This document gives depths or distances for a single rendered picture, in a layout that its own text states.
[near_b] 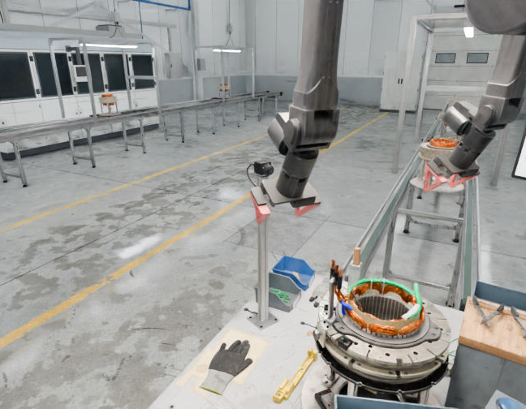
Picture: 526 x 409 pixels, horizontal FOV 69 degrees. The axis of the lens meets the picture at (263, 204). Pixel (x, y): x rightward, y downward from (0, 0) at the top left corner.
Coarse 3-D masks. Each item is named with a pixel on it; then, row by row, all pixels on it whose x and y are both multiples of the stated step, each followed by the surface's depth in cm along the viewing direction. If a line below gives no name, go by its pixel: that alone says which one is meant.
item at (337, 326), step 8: (336, 304) 100; (336, 312) 96; (336, 320) 94; (336, 328) 91; (344, 328) 91; (432, 328) 91; (352, 336) 89; (360, 336) 88; (432, 336) 88; (376, 344) 86; (384, 344) 86; (408, 344) 86; (416, 344) 86
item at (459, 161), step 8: (456, 152) 95; (464, 152) 93; (472, 152) 92; (440, 160) 97; (448, 160) 97; (456, 160) 95; (464, 160) 94; (472, 160) 94; (448, 168) 95; (456, 168) 96; (464, 168) 96; (472, 168) 97
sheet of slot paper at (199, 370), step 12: (228, 336) 135; (240, 336) 135; (252, 336) 135; (216, 348) 130; (252, 348) 130; (264, 348) 130; (204, 360) 124; (252, 360) 124; (192, 372) 119; (204, 372) 119; (240, 372) 119; (180, 384) 115; (240, 384) 115; (204, 396) 111
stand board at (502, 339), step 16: (496, 304) 106; (464, 320) 99; (496, 320) 99; (512, 320) 99; (464, 336) 93; (480, 336) 93; (496, 336) 93; (512, 336) 93; (496, 352) 90; (512, 352) 88
